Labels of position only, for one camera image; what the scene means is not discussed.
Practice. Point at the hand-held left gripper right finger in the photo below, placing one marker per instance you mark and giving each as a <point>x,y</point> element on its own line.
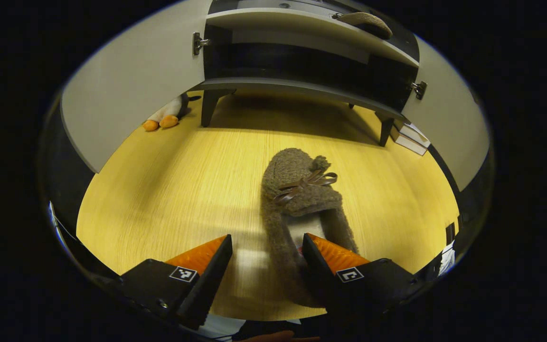
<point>318,270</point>

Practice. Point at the brown fuzzy shoe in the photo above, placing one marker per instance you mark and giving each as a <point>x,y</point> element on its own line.
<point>368,20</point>
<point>297,175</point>

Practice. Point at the penguin plush toy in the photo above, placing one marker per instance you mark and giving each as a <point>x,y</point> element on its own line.
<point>169,111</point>

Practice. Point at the grey shoe cabinet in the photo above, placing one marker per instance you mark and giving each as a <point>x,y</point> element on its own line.
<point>278,21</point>

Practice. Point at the grey cabinet door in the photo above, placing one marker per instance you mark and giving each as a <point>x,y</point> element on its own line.
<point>449,118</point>
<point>136,80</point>

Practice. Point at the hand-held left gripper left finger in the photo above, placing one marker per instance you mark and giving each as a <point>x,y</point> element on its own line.
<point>207,280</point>

